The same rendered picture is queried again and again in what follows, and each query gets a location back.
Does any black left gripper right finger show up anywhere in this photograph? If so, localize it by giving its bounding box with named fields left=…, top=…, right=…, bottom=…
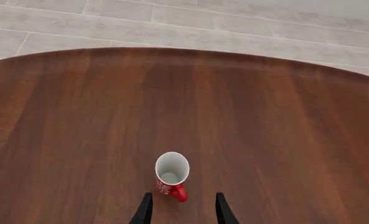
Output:
left=215, top=192, right=240, bottom=224

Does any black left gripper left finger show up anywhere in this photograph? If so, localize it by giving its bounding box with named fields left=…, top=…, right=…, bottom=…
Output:
left=128, top=192, right=154, bottom=224

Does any red mug with white print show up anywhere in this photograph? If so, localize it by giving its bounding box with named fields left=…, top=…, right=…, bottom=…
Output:
left=154, top=151, right=190, bottom=203

